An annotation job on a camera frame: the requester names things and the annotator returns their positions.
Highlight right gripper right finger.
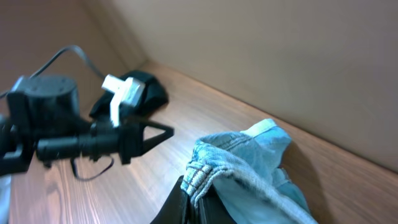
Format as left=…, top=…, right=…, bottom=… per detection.
left=198, top=185, right=236, bottom=224

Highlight left black cable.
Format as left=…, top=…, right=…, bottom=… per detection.
left=0, top=45, right=106, bottom=100

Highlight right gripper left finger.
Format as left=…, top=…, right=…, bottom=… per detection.
left=150, top=176, right=190, bottom=224

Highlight black crumpled garment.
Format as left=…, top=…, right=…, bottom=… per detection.
left=90, top=70, right=169, bottom=120

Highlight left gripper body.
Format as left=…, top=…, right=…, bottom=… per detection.
left=35, top=122, right=145, bottom=164

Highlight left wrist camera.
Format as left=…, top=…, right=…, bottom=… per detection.
left=101, top=74, right=146, bottom=128

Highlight light blue denim shorts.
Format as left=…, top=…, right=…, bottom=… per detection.
left=180, top=119, right=316, bottom=223

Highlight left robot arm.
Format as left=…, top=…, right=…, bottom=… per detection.
left=1, top=75, right=174, bottom=182

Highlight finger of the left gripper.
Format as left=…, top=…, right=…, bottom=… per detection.
left=142, top=120, right=174, bottom=153

